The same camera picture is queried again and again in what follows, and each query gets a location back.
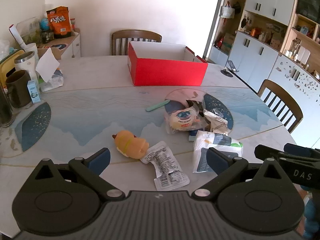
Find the yellow tray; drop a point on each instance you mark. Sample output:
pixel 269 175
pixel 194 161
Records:
pixel 7 62

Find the small blue carton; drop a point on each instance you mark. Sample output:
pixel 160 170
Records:
pixel 33 92

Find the steel tumbler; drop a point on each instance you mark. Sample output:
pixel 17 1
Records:
pixel 23 63

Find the rolled white paper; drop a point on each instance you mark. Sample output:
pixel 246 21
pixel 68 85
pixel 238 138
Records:
pixel 17 36

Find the white hanging bag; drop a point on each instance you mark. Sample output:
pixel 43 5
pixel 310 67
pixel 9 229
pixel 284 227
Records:
pixel 227 11

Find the white wooden sideboard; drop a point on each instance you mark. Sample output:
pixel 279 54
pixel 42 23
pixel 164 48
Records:
pixel 73 46

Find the beige snack packet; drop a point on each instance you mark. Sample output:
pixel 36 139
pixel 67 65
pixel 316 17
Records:
pixel 216 123

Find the red cardboard box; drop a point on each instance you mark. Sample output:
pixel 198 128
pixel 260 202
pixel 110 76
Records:
pixel 167 72

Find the clear plastic bag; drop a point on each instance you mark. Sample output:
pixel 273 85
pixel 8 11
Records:
pixel 5 48

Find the clear printed wrapper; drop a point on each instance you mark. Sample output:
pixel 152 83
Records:
pixel 162 162

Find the clear glass jar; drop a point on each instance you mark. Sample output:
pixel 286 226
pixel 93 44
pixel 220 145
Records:
pixel 296 48

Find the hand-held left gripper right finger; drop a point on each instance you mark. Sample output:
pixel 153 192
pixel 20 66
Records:
pixel 217 160

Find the orange snack bag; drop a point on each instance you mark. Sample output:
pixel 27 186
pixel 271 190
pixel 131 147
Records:
pixel 60 22

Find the small blue globe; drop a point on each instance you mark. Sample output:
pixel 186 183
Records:
pixel 44 24

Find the white container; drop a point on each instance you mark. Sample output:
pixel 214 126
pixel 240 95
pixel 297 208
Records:
pixel 304 55

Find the tissue pack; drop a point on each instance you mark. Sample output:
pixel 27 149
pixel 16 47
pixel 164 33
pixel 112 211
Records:
pixel 47 67

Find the small blue packet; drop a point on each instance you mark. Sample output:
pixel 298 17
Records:
pixel 193 137

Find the red figurine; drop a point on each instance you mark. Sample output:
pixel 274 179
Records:
pixel 220 42

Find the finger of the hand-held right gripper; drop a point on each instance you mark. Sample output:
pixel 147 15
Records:
pixel 302 150
pixel 267 152

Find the small dark jar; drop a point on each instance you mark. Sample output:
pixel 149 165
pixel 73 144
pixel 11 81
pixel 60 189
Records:
pixel 47 37

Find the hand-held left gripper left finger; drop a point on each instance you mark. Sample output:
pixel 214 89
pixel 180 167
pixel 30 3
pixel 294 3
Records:
pixel 100 160

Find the person's right hand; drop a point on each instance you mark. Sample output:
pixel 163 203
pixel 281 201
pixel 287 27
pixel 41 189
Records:
pixel 311 212

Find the glass terrarium bowl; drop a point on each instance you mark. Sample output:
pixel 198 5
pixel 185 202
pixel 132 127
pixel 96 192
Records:
pixel 28 30

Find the light green stick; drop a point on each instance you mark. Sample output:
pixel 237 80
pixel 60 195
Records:
pixel 157 105

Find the brown wooden chair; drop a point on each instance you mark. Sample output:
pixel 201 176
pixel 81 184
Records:
pixel 287 97
pixel 136 33

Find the dark glass jar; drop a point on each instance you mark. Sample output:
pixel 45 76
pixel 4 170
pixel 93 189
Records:
pixel 5 110

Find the white and blue packet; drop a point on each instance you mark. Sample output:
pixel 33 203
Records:
pixel 215 142

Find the white wooden wall cabinet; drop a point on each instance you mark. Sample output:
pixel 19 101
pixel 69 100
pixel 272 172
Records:
pixel 252 52

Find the bread packet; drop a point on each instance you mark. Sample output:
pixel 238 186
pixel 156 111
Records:
pixel 182 120

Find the orange plush toy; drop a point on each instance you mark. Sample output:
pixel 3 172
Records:
pixel 130 143

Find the phone stand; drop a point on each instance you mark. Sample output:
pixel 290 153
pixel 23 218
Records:
pixel 227 72

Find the dark green mug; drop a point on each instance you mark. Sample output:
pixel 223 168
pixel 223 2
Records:
pixel 17 90

